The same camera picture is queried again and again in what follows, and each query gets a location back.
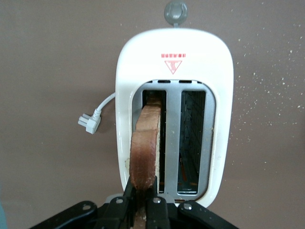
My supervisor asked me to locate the white toaster power cord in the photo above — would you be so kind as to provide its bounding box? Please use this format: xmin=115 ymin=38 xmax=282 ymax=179
xmin=77 ymin=91 xmax=117 ymax=135

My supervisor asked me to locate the brown bread slice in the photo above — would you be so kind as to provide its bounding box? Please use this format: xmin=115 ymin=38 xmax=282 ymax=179
xmin=125 ymin=93 xmax=163 ymax=229

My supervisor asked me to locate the white two-slot toaster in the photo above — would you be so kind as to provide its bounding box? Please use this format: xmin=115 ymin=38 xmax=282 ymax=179
xmin=115 ymin=0 xmax=235 ymax=208

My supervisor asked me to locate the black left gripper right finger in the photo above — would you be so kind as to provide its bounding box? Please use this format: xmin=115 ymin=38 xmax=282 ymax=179
xmin=144 ymin=177 xmax=237 ymax=229

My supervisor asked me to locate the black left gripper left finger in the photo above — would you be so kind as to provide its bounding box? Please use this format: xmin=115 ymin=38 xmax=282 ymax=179
xmin=29 ymin=176 xmax=138 ymax=229

